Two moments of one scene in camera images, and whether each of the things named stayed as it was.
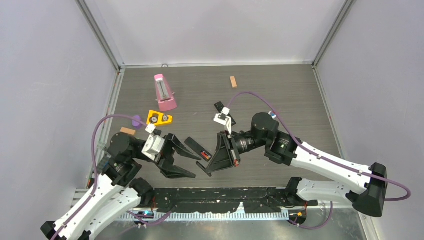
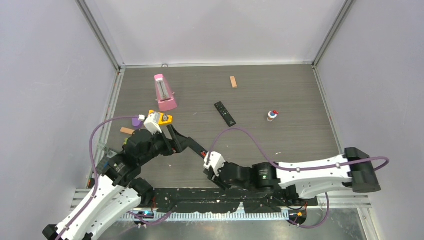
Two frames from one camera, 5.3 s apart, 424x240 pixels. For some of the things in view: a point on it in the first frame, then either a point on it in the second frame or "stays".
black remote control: (198, 149) stays
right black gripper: (225, 155) to (224, 185)
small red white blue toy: (273, 114) stays
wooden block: (233, 83) stays
